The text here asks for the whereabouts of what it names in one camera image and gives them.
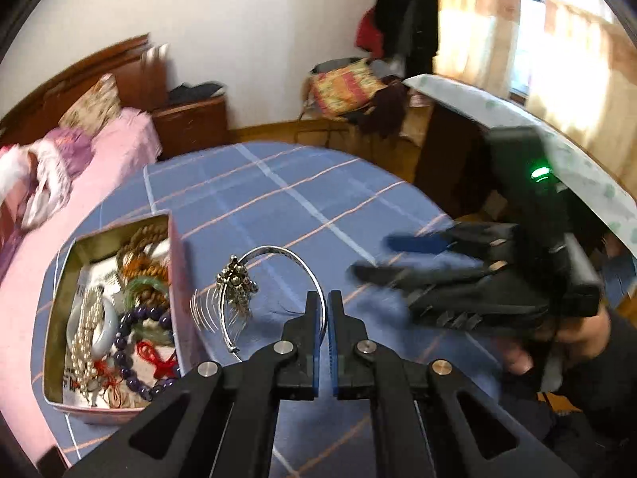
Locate dark wooden desk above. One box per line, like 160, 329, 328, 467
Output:
415, 104, 503, 220

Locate wooden nightstand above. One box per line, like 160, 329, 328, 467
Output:
152, 94, 231, 160

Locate purple bead bracelet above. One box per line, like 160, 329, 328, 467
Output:
112, 306, 182, 402

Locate green jade bangle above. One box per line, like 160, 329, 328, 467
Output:
122, 274, 172, 310

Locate pink bed sheet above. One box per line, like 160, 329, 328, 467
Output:
0, 107, 162, 459

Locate blue plaid tablecloth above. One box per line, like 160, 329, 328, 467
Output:
30, 140, 548, 478

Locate dark maroon cloth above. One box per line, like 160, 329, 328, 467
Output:
348, 80, 414, 137

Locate silver bell bangle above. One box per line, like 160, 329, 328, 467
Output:
189, 245, 329, 357

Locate metal frame chair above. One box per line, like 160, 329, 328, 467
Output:
299, 57, 394, 135

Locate dark folded clothes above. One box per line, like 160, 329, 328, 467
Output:
166, 81, 226, 105

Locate person's right forearm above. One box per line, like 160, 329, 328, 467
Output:
537, 309, 637, 459

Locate floral seat cushion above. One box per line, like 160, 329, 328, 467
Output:
309, 59, 386, 116

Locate pale jade bangle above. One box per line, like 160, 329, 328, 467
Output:
67, 296, 120, 359

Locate cream window curtain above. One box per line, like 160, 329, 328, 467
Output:
435, 0, 637, 125

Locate white pearl necklace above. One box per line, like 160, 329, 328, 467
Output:
70, 286, 107, 394

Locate brown wooden bead bracelet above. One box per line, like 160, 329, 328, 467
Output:
117, 221, 172, 304

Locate red knotted cord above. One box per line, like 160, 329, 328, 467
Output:
134, 341, 182, 379

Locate white green patterned table cover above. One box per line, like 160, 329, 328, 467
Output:
403, 74, 637, 260

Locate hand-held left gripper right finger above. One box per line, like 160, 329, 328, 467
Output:
326, 290, 580, 478

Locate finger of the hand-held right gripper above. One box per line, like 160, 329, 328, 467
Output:
385, 221, 518, 261
351, 258, 501, 290

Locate black hanging coat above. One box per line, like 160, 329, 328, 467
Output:
373, 0, 441, 75

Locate red hanging garment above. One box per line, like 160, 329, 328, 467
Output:
354, 7, 384, 55

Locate floral pillow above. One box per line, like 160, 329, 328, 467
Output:
59, 74, 123, 135

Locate pink floral tin box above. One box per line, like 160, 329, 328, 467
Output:
42, 212, 192, 426

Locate wooden bed headboard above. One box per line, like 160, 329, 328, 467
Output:
0, 34, 170, 145

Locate person's right hand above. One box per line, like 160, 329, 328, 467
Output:
498, 304, 618, 376

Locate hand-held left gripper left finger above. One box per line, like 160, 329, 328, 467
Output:
62, 290, 322, 478

